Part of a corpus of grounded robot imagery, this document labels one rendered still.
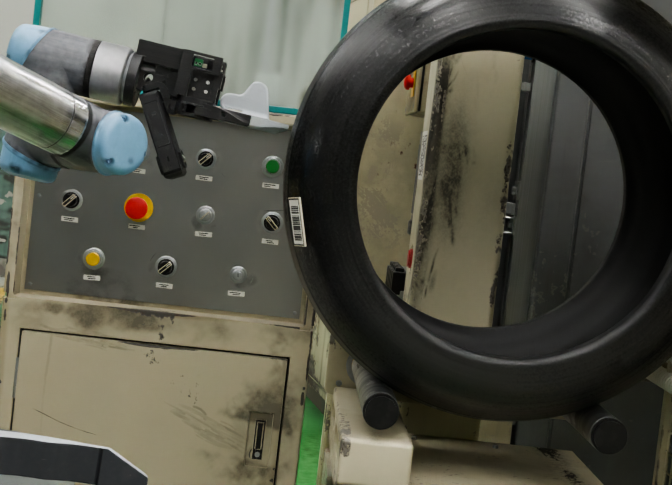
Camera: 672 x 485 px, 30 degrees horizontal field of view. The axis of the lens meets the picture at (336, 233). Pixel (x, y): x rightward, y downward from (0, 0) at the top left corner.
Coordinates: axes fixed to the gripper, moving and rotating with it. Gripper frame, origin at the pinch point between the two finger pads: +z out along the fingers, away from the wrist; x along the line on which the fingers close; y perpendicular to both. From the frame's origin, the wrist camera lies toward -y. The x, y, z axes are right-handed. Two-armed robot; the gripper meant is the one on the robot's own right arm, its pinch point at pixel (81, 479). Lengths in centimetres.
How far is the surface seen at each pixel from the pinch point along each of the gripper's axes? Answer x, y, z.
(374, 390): -109, -1, -10
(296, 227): -104, -19, -22
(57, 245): -164, -15, -82
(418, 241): -142, -22, -13
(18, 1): -850, -233, -481
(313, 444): -484, 40, -104
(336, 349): -139, -5, -22
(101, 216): -165, -22, -75
